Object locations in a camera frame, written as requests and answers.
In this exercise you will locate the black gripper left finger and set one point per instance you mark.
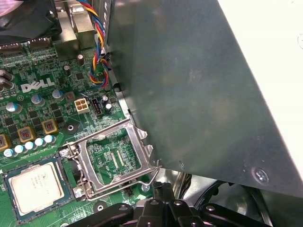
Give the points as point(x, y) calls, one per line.
point(151, 212)

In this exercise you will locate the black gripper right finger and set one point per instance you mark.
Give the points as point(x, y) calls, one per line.
point(182, 212)

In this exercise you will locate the silver square CPU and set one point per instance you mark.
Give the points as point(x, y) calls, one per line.
point(35, 186)

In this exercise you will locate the grey power supply unit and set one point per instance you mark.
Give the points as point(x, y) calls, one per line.
point(189, 94)

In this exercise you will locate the green motherboard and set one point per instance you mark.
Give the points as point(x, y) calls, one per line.
point(71, 111)

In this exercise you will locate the black case fan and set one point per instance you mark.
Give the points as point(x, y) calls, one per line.
point(28, 21)

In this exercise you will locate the metal socket cover frame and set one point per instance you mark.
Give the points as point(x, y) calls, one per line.
point(139, 146)

